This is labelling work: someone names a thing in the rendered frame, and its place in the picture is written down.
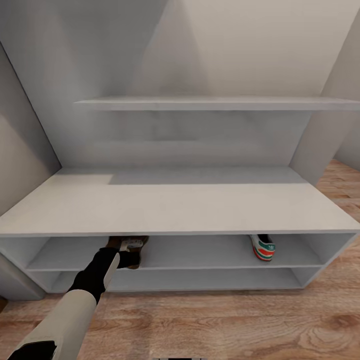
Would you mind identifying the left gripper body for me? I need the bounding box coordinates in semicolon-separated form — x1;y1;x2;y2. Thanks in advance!
121;251;141;268

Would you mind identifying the gym shoe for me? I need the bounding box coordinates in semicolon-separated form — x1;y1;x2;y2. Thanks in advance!
249;234;275;262

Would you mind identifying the sandal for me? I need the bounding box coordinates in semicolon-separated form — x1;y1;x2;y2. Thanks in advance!
127;235;150;270
105;235;132;250

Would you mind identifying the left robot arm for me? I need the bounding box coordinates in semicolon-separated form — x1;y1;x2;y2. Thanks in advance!
7;239;143;360

